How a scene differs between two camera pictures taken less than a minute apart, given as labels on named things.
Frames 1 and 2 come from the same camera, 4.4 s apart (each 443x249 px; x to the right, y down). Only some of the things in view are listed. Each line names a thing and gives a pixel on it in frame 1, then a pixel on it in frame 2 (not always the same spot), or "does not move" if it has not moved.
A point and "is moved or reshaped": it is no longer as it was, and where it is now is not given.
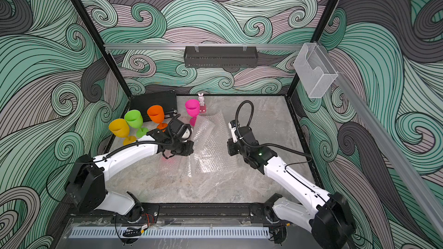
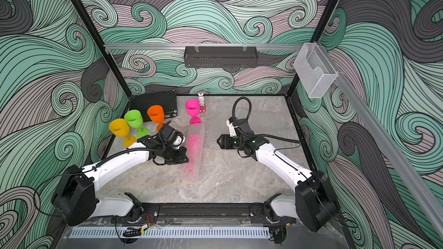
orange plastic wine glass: (156, 114) does not move
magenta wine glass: (192, 107) does not move
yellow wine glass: (120, 128) does not move
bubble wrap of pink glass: (175, 166) to (195, 148)
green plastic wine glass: (134, 118) does not move
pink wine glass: (168, 161) is moved or reshaped
